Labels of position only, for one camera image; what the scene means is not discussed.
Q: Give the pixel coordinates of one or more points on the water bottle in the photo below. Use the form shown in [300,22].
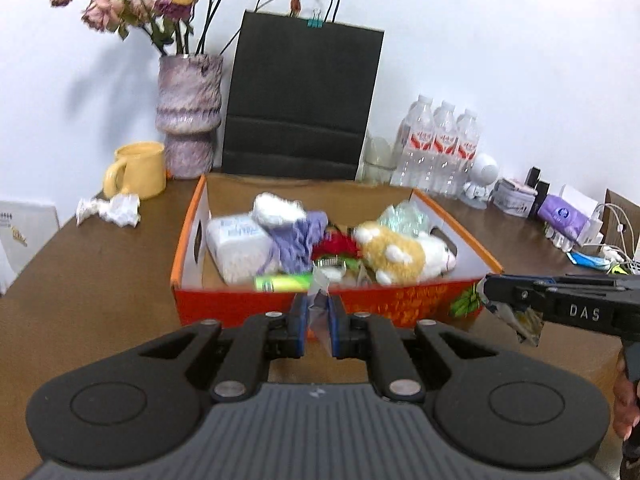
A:
[443,147]
[468,140]
[413,140]

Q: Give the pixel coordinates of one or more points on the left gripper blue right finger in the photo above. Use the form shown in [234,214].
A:
[338,326]

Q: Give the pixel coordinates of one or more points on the red orange cardboard box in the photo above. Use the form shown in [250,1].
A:
[200,292]

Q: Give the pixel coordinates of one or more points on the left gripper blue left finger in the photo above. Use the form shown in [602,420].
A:
[298,325]

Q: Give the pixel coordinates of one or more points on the crumpled white paper by mug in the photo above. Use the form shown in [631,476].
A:
[122,210]

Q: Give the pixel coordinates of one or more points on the person right hand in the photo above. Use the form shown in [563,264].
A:
[626,408]

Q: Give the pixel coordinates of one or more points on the yellow ceramic mug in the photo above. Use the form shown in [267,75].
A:
[138,169]

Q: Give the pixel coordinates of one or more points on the black paper shopping bag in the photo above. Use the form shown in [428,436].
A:
[299,98]

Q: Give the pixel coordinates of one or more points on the clear glass cup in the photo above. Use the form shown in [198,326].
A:
[377,160]

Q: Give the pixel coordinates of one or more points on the middle water bottle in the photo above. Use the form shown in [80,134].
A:
[443,147]

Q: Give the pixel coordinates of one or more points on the left water bottle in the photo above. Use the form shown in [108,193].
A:
[413,140]

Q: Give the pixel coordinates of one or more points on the iridescent plastic bag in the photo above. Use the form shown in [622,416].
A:
[406,219]

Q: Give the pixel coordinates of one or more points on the teal binder clip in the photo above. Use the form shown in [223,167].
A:
[315,21]

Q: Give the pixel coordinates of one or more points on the blue white snack wrapper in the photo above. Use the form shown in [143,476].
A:
[526,323]

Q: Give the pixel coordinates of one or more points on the white robot figurine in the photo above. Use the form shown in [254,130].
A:
[478,185]

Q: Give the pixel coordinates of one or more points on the right water bottle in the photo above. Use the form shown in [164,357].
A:
[468,140]

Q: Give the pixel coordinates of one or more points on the purple drawstring fabric pouch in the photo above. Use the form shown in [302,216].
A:
[294,242]

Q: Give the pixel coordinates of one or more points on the white tissue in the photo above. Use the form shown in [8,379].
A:
[273,211]

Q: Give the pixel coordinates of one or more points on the green tissue pack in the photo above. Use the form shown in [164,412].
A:
[283,282]

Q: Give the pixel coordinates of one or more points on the red artificial rose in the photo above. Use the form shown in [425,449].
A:
[336,245]

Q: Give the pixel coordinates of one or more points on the white booklet against wall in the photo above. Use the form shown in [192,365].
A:
[25,228]

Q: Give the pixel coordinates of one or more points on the translucent plastic pill jar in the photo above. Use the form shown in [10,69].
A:
[240,248]

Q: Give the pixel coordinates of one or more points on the yellow white plush sheep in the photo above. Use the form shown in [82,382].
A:
[400,260]

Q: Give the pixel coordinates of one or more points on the brown cardboard stand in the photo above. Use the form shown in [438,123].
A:
[620,222]

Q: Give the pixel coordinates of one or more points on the small patterned tin box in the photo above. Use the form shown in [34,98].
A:
[513,197]

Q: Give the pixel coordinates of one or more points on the purple wet wipes pack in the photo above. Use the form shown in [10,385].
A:
[562,217]

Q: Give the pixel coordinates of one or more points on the small clear plastic wrapper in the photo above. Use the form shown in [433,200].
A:
[318,294]

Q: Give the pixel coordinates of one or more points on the purple ceramic vase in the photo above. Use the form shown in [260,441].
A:
[188,112]

